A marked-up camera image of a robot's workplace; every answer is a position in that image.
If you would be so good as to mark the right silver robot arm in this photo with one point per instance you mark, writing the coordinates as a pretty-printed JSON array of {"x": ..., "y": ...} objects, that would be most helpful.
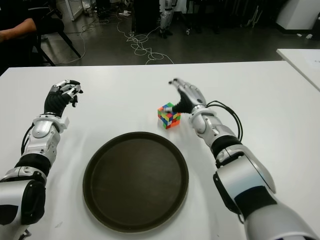
[{"x": 245, "y": 172}]

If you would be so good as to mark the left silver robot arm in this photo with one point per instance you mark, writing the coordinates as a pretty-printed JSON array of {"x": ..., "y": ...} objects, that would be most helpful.
[{"x": 41, "y": 140}]

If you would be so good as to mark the black chair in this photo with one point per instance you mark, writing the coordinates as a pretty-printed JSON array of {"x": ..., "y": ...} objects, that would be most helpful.
[{"x": 52, "y": 25}]

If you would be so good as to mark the silver humanoid robot legs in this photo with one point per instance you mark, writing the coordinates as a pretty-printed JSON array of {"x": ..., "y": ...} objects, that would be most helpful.
[{"x": 165, "y": 17}]

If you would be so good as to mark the small white floor object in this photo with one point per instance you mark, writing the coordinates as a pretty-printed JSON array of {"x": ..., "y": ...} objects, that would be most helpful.
[{"x": 309, "y": 36}]

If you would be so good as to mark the white glass-front cabinet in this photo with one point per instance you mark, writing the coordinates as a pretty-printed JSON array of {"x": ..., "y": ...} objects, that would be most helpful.
[{"x": 71, "y": 8}]

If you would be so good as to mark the white power strip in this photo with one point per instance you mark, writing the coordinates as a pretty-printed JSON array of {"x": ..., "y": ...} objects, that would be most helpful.
[{"x": 125, "y": 13}]

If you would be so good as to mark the round dark brown plate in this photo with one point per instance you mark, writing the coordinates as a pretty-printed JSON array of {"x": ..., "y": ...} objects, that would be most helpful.
[{"x": 136, "y": 182}]

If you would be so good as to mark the white slanted cabinet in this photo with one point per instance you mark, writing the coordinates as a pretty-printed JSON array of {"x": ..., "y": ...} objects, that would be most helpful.
[{"x": 297, "y": 15}]

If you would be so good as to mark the seated person in black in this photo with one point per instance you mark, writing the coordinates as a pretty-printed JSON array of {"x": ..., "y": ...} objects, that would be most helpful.
[{"x": 15, "y": 30}]

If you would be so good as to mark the black cabinet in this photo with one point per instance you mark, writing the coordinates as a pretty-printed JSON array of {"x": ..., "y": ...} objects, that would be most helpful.
[{"x": 146, "y": 15}]

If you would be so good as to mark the multicoloured Rubik's cube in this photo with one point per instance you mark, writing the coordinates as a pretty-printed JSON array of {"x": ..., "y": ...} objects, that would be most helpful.
[{"x": 168, "y": 120}]

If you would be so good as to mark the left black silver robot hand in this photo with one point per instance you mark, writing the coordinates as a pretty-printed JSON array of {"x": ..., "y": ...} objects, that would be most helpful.
[{"x": 55, "y": 101}]

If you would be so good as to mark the white side table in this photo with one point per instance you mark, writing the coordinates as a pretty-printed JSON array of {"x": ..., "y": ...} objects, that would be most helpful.
[{"x": 300, "y": 62}]

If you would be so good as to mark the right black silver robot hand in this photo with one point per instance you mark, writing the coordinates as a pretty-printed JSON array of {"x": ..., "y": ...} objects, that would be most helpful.
[{"x": 192, "y": 97}]

